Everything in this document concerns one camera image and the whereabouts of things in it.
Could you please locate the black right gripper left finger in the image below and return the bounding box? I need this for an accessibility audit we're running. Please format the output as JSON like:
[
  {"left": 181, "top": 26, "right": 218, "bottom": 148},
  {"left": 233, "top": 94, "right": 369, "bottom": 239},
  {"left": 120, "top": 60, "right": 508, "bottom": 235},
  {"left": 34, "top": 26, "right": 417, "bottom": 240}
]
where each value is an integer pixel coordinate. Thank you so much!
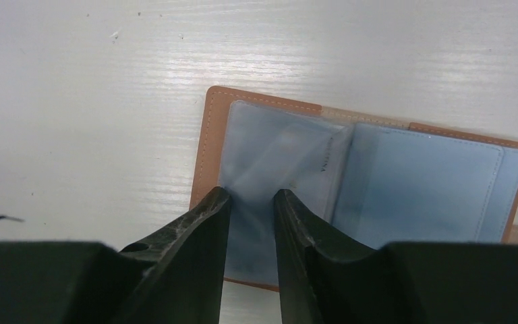
[{"left": 0, "top": 187, "right": 231, "bottom": 323}]

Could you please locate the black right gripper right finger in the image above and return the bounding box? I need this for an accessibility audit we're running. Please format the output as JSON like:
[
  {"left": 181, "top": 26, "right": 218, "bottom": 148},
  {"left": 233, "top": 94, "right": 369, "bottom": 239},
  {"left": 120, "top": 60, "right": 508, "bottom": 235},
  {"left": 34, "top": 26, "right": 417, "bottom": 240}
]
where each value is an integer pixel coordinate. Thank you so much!
[{"left": 274, "top": 190, "right": 518, "bottom": 323}]

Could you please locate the tan leather card holder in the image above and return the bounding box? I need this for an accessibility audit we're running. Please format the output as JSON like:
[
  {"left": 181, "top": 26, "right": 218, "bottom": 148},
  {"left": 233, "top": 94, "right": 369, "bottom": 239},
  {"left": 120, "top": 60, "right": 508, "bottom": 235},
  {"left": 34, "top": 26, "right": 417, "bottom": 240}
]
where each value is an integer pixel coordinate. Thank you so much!
[{"left": 191, "top": 86, "right": 518, "bottom": 290}]

